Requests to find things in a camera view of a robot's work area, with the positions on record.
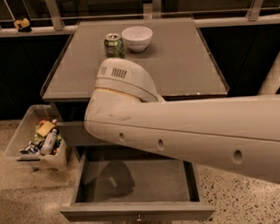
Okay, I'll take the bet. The clear plastic storage bin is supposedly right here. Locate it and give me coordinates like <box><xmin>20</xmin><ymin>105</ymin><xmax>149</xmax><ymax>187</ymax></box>
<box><xmin>5</xmin><ymin>104</ymin><xmax>70</xmax><ymax>171</ymax></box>

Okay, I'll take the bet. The white plastic bottle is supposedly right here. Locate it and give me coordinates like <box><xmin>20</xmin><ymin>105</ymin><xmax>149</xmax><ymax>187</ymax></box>
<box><xmin>40</xmin><ymin>129</ymin><xmax>57</xmax><ymax>155</ymax></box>

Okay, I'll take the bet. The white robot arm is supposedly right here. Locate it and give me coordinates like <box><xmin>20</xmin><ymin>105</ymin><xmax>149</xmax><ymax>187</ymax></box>
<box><xmin>84</xmin><ymin>57</ymin><xmax>280</xmax><ymax>183</ymax></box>

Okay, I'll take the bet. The white ceramic bowl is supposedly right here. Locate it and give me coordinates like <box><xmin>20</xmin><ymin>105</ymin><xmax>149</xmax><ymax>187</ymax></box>
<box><xmin>122</xmin><ymin>26</ymin><xmax>153</xmax><ymax>53</ymax></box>

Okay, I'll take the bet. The brass middle drawer knob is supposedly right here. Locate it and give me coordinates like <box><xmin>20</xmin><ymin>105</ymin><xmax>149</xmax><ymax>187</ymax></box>
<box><xmin>136</xmin><ymin>214</ymin><xmax>143</xmax><ymax>222</ymax></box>

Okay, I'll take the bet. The metal window railing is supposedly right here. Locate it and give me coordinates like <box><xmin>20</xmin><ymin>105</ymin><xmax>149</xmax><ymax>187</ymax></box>
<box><xmin>0</xmin><ymin>0</ymin><xmax>280</xmax><ymax>37</ymax></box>

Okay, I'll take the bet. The grey upper drawer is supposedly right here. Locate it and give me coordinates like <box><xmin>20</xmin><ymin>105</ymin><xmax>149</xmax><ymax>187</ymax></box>
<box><xmin>57</xmin><ymin>121</ymin><xmax>111</xmax><ymax>147</ymax></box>

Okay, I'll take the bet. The dark snack packet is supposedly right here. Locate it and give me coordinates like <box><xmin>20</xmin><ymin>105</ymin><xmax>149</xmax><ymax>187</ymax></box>
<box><xmin>18</xmin><ymin>143</ymin><xmax>39</xmax><ymax>155</ymax></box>

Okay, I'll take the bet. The green soda can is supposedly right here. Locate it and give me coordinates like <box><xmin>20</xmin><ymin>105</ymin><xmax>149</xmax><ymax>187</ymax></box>
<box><xmin>104</xmin><ymin>32</ymin><xmax>125</xmax><ymax>58</ymax></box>

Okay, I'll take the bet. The yellow and black toy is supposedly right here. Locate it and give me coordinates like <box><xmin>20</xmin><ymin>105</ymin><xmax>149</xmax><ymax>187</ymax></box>
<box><xmin>14</xmin><ymin>18</ymin><xmax>32</xmax><ymax>32</ymax></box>

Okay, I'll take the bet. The yellow sponge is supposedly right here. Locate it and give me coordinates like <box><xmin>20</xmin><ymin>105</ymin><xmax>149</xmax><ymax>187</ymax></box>
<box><xmin>37</xmin><ymin>121</ymin><xmax>55</xmax><ymax>136</ymax></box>

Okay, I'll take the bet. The grey open middle drawer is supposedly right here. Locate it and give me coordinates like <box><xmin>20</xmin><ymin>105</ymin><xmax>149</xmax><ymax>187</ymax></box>
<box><xmin>61</xmin><ymin>145</ymin><xmax>215</xmax><ymax>222</ymax></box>

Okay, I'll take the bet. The grey cabinet with counter top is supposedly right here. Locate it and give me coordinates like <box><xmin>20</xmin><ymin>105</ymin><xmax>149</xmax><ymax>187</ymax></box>
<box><xmin>38</xmin><ymin>15</ymin><xmax>232</xmax><ymax>164</ymax></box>

